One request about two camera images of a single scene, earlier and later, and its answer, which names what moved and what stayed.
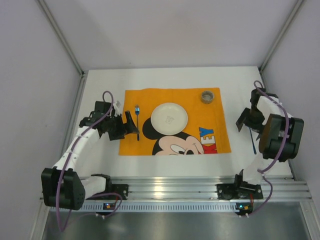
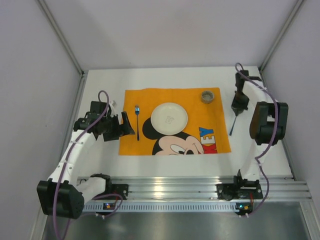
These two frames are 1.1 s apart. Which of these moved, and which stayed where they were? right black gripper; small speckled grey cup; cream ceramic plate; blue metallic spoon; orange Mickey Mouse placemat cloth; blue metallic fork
Moved: blue metallic spoon; right black gripper
Stayed: orange Mickey Mouse placemat cloth; blue metallic fork; small speckled grey cup; cream ceramic plate
